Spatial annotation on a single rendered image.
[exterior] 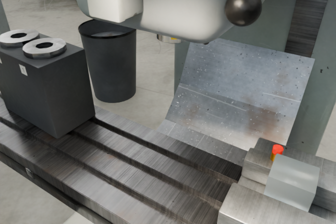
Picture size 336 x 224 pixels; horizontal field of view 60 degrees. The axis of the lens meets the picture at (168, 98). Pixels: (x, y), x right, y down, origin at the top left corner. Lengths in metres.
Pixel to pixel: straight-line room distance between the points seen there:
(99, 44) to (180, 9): 2.04
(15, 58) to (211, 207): 0.50
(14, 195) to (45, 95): 1.42
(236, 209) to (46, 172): 0.40
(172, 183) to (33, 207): 1.40
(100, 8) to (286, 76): 0.55
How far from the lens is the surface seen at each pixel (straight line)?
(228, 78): 0.79
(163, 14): 0.30
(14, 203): 2.00
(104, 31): 2.74
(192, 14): 0.29
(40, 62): 0.65
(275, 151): 0.49
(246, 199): 0.44
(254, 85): 0.77
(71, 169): 0.65
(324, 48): 0.75
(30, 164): 0.70
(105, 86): 2.52
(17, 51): 0.73
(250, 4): 0.24
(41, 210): 1.90
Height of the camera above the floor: 1.43
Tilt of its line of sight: 33 degrees down
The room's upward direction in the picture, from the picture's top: straight up
